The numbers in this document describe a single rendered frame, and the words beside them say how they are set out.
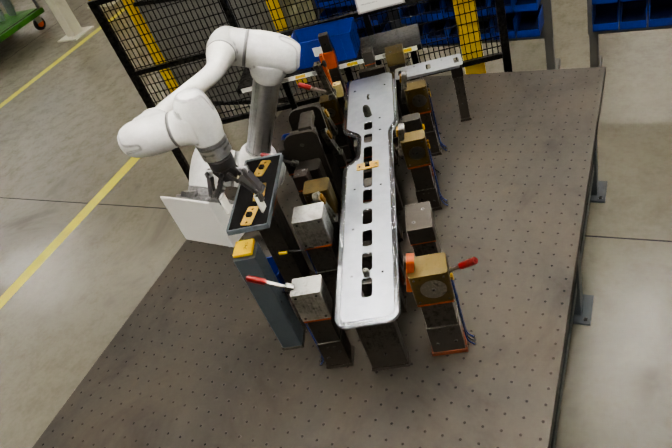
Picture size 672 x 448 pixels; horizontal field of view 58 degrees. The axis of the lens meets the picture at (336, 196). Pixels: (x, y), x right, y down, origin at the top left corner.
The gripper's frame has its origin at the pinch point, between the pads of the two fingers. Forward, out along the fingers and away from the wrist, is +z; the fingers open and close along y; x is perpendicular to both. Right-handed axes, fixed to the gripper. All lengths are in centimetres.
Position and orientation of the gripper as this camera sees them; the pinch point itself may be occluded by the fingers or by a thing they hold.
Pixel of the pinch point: (244, 206)
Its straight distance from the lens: 187.3
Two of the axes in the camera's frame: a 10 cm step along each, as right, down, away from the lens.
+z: 2.9, 7.4, 6.0
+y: 9.3, -0.8, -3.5
